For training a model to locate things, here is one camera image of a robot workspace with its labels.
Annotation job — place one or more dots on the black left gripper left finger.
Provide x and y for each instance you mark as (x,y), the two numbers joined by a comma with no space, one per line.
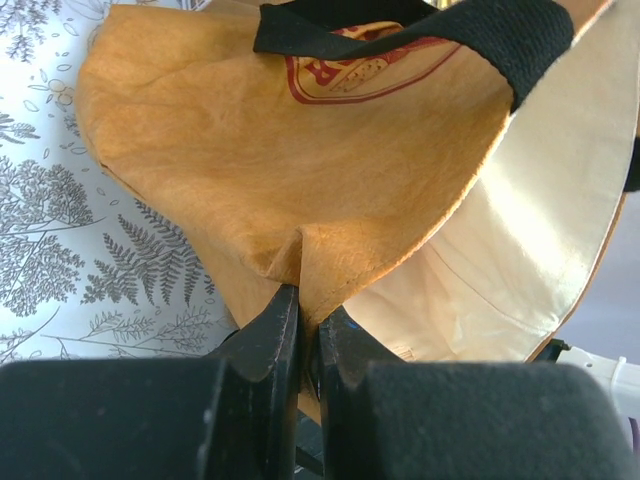
(229,415)

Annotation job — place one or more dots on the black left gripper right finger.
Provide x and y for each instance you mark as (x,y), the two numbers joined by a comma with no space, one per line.
(384,418)

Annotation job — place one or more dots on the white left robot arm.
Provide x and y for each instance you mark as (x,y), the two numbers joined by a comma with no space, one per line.
(600,370)

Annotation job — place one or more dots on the floral patterned table mat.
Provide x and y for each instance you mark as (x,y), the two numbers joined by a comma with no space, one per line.
(86,269)

